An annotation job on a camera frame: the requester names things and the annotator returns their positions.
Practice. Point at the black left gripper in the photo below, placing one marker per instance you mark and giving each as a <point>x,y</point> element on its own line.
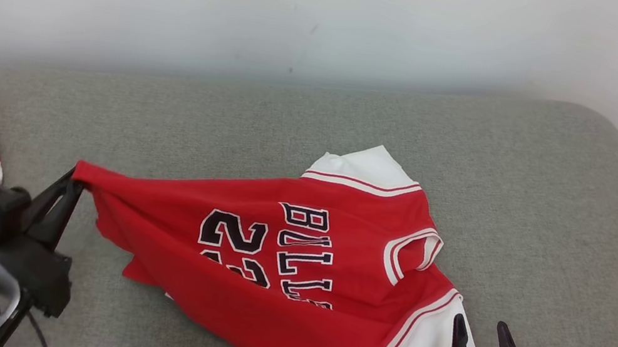
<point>37,275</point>

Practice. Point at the red Bulls basketball jersey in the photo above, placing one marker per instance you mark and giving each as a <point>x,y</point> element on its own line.
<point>233,313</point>

